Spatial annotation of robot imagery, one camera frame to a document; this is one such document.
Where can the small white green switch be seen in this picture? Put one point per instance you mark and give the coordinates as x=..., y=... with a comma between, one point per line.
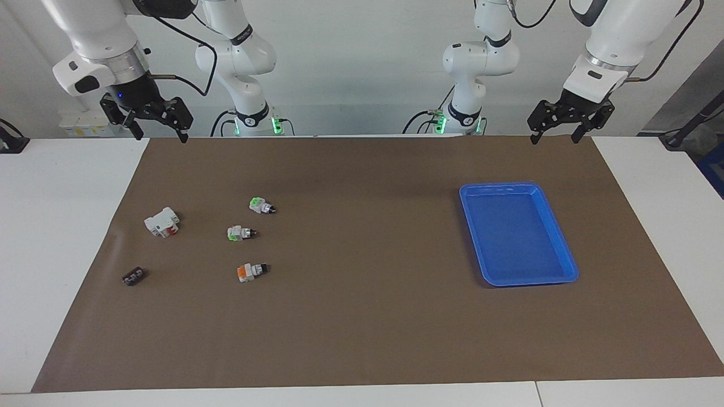
x=259, y=204
x=237, y=233

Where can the brown table mat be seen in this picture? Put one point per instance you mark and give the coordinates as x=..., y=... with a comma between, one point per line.
x=362, y=316

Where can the small black terminal block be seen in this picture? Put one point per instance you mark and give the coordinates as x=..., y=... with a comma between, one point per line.
x=133, y=277

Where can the blue crate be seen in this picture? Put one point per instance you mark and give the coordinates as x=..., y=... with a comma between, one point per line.
x=714, y=172

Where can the black stand pole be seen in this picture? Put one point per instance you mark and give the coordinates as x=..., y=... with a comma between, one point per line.
x=693, y=121

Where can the small white orange switch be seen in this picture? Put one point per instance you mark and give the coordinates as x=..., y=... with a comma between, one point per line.
x=249, y=272

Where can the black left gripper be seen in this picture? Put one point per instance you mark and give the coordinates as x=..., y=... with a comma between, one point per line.
x=582, y=104

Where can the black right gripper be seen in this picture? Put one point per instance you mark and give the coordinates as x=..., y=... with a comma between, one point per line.
x=136, y=96

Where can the black clamp mount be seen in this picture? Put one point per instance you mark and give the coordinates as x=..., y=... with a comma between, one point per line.
x=11, y=144

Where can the white red circuit breaker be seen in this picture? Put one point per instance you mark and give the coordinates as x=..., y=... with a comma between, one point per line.
x=158, y=221

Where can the blue plastic tray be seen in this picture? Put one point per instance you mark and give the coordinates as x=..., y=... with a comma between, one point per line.
x=517, y=237

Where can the white wall socket box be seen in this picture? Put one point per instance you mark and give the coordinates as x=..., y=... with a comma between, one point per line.
x=79, y=121

